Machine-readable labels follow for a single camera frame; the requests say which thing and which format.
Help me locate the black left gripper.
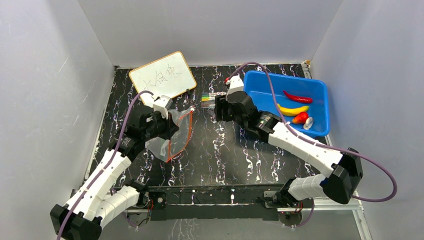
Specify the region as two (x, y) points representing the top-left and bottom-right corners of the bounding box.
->
(142, 110), (180, 142)

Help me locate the clear zip top bag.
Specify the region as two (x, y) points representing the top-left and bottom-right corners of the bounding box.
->
(146, 107), (195, 163)

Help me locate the red chili pepper toy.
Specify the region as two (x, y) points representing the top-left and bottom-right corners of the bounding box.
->
(282, 90), (313, 104)

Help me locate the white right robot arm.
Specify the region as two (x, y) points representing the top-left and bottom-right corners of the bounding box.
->
(214, 91), (363, 208)

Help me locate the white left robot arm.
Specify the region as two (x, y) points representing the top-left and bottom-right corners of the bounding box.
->
(50, 105), (182, 240)

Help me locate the marker pen pack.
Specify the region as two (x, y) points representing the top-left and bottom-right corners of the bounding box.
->
(200, 92), (219, 109)

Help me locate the yellow banana toy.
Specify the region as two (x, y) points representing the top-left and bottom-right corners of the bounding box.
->
(277, 104), (310, 117)

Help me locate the yellow framed whiteboard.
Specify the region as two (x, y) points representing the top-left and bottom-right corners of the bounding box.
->
(128, 51), (197, 98)

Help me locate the red strawberry toy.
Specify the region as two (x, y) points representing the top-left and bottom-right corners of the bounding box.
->
(292, 111), (309, 124)

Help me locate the blue plastic bin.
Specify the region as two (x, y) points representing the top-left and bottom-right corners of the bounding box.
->
(242, 70), (331, 138)

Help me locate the white garlic toy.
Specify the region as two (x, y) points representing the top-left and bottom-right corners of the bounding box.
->
(303, 117), (314, 130)

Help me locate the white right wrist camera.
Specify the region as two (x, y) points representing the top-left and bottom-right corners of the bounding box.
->
(224, 75), (244, 96)

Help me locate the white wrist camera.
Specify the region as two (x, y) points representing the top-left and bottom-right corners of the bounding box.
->
(152, 95), (173, 119)
(224, 75), (244, 96)

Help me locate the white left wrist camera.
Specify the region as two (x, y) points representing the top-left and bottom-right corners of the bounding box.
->
(152, 95), (173, 119)

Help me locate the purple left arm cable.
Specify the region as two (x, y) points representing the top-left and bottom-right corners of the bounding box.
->
(56, 90), (155, 240)

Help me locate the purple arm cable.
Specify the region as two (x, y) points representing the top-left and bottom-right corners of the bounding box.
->
(56, 90), (155, 240)
(226, 61), (398, 204)

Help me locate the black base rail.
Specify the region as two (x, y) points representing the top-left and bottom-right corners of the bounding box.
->
(69, 183), (364, 223)

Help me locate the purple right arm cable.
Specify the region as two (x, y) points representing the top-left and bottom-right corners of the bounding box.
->
(226, 61), (398, 204)

